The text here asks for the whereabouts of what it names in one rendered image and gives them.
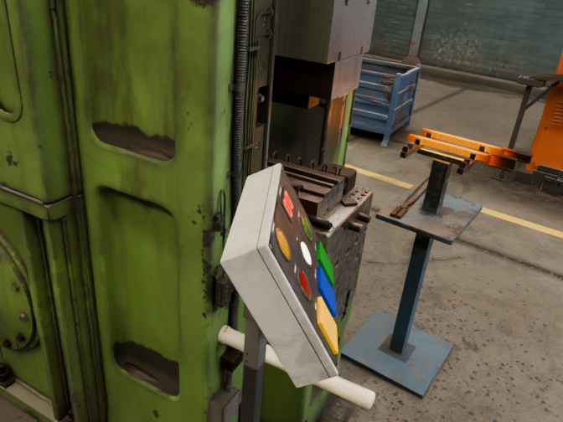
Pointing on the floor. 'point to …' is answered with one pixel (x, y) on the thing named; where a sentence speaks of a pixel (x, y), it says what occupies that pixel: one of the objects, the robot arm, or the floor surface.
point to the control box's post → (252, 372)
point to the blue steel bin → (384, 97)
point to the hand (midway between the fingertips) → (544, 173)
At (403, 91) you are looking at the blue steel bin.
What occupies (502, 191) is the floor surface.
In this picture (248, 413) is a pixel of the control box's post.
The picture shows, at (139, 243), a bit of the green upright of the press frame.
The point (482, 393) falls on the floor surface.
